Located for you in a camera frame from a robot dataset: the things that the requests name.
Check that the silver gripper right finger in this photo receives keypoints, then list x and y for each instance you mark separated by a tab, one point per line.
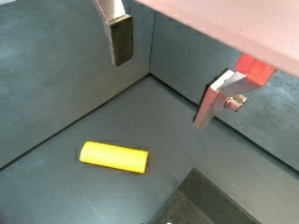
223	93

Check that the black cradle fixture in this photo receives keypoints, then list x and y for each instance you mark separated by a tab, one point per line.
199	203

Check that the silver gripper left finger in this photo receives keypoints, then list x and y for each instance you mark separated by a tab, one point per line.
119	29

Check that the yellow oval cylinder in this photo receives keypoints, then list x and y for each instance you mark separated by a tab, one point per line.
112	156

